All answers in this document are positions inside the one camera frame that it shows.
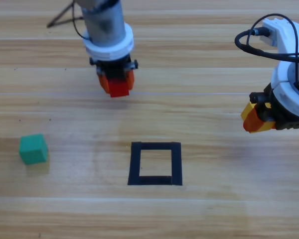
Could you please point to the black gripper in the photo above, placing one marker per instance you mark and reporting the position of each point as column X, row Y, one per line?
column 114, row 71
column 289, row 124

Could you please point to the red cube block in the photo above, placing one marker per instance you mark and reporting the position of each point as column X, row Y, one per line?
column 118, row 89

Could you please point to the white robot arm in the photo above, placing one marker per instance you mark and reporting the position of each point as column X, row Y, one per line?
column 294, row 102

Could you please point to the green cube block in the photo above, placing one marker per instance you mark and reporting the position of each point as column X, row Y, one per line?
column 33, row 149

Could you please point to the black tape square outline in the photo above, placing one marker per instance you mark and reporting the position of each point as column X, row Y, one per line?
column 135, row 164

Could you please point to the dark metal stand leg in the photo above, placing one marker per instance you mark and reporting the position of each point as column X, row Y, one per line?
column 59, row 14

